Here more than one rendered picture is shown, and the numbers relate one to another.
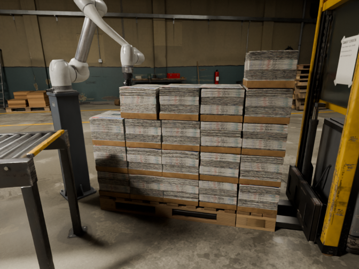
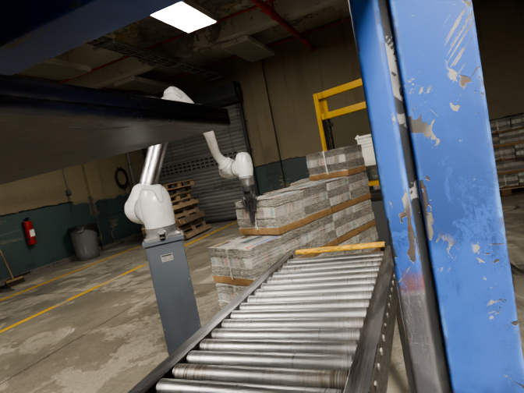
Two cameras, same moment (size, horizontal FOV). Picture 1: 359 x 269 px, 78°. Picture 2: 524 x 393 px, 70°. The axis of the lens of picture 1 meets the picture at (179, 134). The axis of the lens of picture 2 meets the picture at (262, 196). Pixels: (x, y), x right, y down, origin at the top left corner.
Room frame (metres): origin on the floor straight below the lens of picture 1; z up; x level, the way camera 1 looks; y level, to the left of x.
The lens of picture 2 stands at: (0.48, 2.35, 1.25)
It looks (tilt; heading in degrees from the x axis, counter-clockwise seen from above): 4 degrees down; 303
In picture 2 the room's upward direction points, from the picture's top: 11 degrees counter-clockwise
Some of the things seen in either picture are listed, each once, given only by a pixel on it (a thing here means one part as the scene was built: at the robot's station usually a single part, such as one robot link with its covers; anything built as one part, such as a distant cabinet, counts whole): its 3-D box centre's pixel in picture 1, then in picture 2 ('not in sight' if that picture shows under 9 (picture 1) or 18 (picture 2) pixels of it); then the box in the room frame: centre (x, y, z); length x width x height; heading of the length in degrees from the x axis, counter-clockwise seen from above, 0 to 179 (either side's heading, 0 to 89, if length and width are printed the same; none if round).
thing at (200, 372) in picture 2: not in sight; (254, 378); (1.02, 1.70, 0.77); 0.47 x 0.05 x 0.05; 9
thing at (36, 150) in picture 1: (48, 141); (338, 248); (1.16, 0.72, 0.81); 0.43 x 0.03 x 0.02; 9
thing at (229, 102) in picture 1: (221, 102); (320, 196); (1.67, -0.32, 0.95); 0.38 x 0.29 x 0.23; 169
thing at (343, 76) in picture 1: (342, 53); (360, 146); (1.52, -1.06, 1.28); 0.57 x 0.01 x 0.65; 168
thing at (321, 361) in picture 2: not in sight; (264, 362); (1.03, 1.63, 0.77); 0.47 x 0.05 x 0.05; 9
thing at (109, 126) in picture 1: (168, 162); (299, 281); (1.76, 0.10, 0.42); 1.17 x 0.39 x 0.83; 78
